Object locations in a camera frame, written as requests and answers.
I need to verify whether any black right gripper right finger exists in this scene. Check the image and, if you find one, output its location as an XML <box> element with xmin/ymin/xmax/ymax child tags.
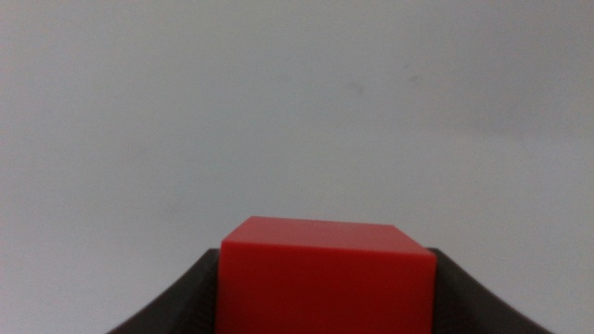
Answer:
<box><xmin>426</xmin><ymin>247</ymin><xmax>553</xmax><ymax>334</ymax></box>

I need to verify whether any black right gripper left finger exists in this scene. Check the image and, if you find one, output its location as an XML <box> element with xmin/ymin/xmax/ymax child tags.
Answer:
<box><xmin>106</xmin><ymin>248</ymin><xmax>222</xmax><ymax>334</ymax></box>

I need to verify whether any red cube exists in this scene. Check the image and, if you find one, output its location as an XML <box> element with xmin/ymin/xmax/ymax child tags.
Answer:
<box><xmin>214</xmin><ymin>215</ymin><xmax>438</xmax><ymax>334</ymax></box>

